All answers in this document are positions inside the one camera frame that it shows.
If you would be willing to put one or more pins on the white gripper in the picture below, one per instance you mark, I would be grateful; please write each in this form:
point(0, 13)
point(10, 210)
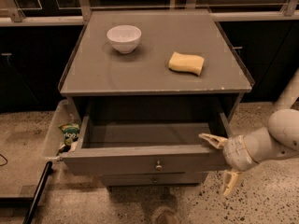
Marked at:
point(235, 152)

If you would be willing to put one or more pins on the grey top drawer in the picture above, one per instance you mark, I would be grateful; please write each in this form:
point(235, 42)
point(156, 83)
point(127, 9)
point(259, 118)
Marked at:
point(147, 140)

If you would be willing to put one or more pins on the grey drawer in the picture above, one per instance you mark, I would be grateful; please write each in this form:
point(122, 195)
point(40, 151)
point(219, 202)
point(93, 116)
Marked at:
point(154, 179)
point(147, 140)

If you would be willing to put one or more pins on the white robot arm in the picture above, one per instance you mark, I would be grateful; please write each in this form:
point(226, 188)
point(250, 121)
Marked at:
point(279, 140)

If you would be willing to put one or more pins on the grey bottom drawer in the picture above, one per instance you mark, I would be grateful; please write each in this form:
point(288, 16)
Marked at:
point(154, 179)

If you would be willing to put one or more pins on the grey drawer cabinet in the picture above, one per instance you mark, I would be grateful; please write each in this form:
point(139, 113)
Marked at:
point(101, 75)

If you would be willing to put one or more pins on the yellow sponge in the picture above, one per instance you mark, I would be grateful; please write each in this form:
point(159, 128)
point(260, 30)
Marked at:
point(186, 63)

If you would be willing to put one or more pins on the white ceramic bowl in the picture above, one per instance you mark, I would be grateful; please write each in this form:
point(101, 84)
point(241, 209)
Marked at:
point(124, 38)

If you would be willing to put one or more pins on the green snack bag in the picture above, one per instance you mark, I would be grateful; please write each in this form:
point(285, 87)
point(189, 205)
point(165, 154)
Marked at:
point(70, 132)

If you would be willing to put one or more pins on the clear plastic bin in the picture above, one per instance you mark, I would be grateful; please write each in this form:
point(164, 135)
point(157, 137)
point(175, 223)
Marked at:
point(54, 145)

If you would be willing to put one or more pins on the black pole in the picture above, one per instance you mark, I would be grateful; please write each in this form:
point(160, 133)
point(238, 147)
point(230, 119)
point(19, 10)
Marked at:
point(38, 193)

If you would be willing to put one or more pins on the metal railing frame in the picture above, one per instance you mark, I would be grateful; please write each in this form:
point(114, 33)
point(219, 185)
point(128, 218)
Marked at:
point(51, 12)

